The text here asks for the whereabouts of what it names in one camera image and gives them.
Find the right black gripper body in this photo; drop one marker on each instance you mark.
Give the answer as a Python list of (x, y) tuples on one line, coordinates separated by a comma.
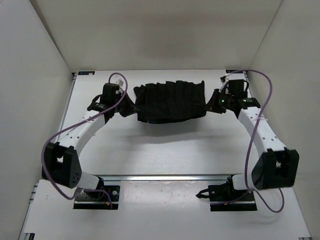
[(224, 103)]

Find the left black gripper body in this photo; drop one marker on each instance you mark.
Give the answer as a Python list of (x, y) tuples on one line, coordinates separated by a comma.
[(117, 100)]

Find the black skirt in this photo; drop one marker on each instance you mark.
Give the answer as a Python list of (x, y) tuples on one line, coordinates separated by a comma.
[(170, 102)]

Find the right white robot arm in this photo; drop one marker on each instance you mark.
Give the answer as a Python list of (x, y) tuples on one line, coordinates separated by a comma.
[(276, 166)]

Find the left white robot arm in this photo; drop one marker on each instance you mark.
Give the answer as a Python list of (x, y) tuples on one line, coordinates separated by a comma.
[(62, 157)]

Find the right blue corner label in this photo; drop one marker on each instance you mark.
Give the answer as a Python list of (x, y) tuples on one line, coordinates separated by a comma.
[(233, 71)]

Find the blue corner label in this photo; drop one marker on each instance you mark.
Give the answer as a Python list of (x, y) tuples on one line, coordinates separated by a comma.
[(86, 73), (233, 71)]

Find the left blue corner label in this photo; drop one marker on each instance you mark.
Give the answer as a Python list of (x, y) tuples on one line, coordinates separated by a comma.
[(86, 73)]

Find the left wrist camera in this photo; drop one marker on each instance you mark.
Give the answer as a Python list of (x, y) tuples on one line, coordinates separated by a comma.
[(111, 94)]

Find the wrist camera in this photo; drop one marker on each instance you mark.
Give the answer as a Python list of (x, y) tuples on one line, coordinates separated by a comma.
[(111, 94), (237, 88)]

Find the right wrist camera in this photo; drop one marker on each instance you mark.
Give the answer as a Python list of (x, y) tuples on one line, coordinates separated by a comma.
[(237, 88)]

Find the aluminium front rail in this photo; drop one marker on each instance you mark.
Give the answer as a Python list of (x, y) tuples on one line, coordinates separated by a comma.
[(166, 177)]

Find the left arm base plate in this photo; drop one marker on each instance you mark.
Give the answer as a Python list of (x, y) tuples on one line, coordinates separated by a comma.
[(98, 200)]

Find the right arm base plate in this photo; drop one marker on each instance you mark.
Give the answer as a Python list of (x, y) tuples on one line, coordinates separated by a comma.
[(225, 198)]

